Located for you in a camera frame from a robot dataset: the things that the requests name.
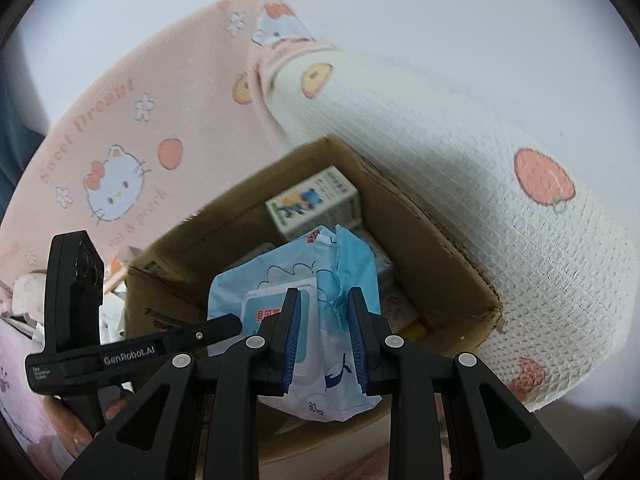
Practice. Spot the dark blue cloth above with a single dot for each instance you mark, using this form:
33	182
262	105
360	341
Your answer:
12	140

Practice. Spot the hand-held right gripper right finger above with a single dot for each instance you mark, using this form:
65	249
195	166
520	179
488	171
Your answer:
357	345

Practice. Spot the pink cat print blanket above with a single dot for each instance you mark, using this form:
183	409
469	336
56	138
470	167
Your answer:
450	185

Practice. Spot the green white cartoon box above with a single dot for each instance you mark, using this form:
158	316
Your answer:
310	200

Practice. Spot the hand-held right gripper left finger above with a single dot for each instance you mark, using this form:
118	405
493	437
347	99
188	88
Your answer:
292	345

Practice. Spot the person's left hand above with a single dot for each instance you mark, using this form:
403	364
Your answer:
65	422

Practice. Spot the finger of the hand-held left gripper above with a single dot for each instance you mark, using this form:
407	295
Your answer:
210	330

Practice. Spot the yellow flat box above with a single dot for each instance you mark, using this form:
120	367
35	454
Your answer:
415	331

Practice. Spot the brown cardboard box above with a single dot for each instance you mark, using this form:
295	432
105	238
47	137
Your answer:
440	285

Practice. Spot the blue baby wipes pack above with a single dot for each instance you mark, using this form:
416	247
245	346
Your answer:
325	360

